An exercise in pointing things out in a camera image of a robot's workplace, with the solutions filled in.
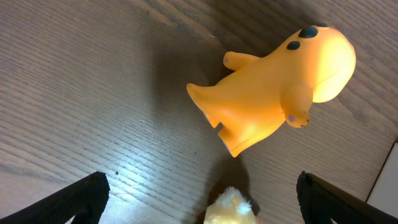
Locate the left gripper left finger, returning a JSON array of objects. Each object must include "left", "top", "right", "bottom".
[{"left": 1, "top": 172, "right": 110, "bottom": 224}]

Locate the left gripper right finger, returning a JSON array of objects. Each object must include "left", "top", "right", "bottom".
[{"left": 296, "top": 171, "right": 397, "bottom": 224}]

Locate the white cardboard box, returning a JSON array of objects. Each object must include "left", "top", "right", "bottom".
[{"left": 366, "top": 142, "right": 398, "bottom": 218}]

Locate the yellow plush duck toy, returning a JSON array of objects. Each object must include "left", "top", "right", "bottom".
[{"left": 203, "top": 187, "right": 257, "bottom": 224}]

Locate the orange rubber dinosaur toy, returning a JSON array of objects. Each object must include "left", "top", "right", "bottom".
[{"left": 187, "top": 23, "right": 356, "bottom": 157}]

